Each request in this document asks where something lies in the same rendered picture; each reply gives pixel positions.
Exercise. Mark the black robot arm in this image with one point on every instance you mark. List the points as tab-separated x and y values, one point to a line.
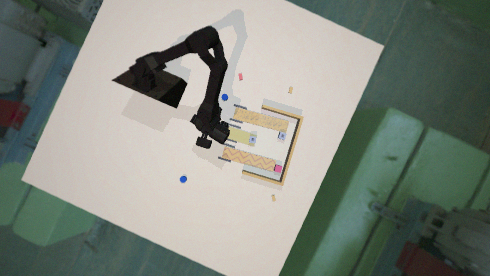
200	41

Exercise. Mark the pale yellow strip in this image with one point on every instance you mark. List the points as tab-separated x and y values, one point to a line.
239	135

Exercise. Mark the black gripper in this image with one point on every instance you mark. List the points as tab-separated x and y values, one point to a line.
203	141

